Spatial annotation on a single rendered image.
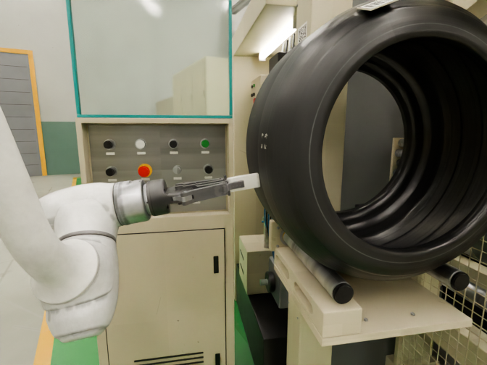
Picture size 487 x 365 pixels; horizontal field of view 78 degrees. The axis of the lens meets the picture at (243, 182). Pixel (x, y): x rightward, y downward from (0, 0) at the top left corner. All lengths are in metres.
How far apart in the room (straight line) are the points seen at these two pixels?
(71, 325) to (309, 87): 0.54
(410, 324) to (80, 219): 0.72
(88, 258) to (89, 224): 0.09
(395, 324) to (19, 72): 9.30
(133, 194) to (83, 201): 0.09
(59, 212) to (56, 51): 8.98
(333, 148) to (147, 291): 0.88
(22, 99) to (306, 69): 9.04
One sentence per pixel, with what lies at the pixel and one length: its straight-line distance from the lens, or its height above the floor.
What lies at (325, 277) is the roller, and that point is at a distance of 0.71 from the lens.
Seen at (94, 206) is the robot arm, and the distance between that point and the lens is 0.63.
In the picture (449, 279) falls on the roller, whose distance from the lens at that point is 0.84.
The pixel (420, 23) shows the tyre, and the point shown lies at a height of 1.42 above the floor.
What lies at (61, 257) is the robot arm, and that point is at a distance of 0.51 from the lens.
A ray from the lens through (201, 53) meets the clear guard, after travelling 1.20.
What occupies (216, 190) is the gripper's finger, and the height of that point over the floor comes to 1.11.
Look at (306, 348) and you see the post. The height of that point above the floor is 0.47.
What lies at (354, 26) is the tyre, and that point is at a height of 1.41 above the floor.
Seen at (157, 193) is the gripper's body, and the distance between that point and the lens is 0.62.
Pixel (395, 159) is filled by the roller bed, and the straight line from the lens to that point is 1.27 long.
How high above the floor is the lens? 1.24
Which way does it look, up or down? 10 degrees down
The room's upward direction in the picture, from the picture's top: straight up
